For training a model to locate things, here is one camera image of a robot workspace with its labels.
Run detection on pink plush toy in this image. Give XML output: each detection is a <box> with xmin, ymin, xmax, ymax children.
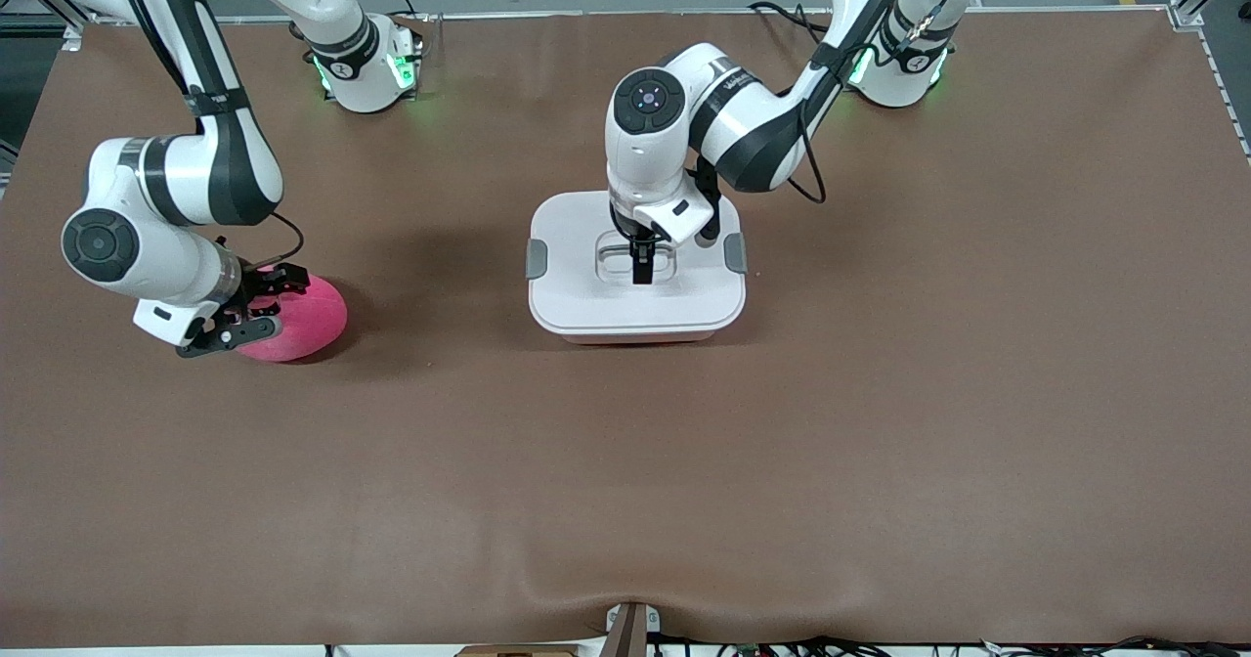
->
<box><xmin>235</xmin><ymin>268</ymin><xmax>350</xmax><ymax>364</ymax></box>

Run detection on white box lid grey clips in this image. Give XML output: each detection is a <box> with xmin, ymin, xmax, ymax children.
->
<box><xmin>526</xmin><ymin>191</ymin><xmax>749</xmax><ymax>338</ymax></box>

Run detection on pink plastic box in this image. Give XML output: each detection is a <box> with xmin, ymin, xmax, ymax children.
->
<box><xmin>560</xmin><ymin>331</ymin><xmax>719</xmax><ymax>347</ymax></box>

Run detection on brown cardboard piece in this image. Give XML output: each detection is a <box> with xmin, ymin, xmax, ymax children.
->
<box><xmin>454</xmin><ymin>643</ymin><xmax>580</xmax><ymax>657</ymax></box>

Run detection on aluminium table edge rail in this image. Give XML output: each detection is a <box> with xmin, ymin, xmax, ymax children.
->
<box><xmin>88</xmin><ymin>7</ymin><xmax>1205</xmax><ymax>28</ymax></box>

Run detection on black left base cables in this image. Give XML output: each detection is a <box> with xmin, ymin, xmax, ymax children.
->
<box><xmin>748</xmin><ymin>0</ymin><xmax>834</xmax><ymax>44</ymax></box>

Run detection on metal table clamp bracket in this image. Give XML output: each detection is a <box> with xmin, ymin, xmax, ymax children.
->
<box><xmin>604</xmin><ymin>601</ymin><xmax>662</xmax><ymax>657</ymax></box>

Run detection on perforated metal side rail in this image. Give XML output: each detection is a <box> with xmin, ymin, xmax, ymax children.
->
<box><xmin>1196</xmin><ymin>29</ymin><xmax>1251</xmax><ymax>165</ymax></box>

